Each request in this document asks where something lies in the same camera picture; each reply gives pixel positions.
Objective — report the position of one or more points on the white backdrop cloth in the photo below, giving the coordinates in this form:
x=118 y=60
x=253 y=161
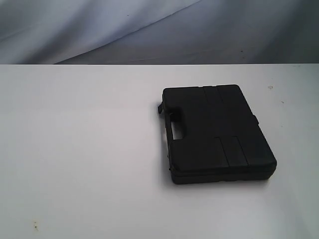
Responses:
x=159 y=31

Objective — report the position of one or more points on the black plastic carry case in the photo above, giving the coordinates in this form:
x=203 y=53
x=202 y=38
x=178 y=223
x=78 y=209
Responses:
x=212 y=136

